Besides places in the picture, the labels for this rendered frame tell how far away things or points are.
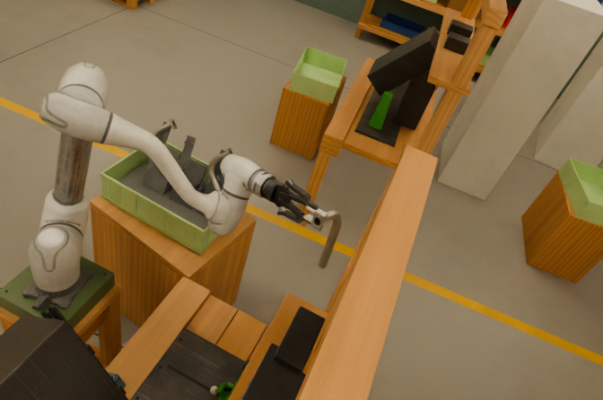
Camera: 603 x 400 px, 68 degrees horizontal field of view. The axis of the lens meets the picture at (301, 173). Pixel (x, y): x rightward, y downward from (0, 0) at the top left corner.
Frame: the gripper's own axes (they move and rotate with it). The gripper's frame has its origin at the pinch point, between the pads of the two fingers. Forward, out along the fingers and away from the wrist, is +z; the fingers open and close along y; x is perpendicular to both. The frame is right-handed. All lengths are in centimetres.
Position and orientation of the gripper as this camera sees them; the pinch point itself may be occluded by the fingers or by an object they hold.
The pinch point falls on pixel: (315, 215)
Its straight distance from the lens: 144.1
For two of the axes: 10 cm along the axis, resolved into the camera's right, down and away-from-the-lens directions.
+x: 5.9, -2.0, 7.8
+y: 2.4, -8.8, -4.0
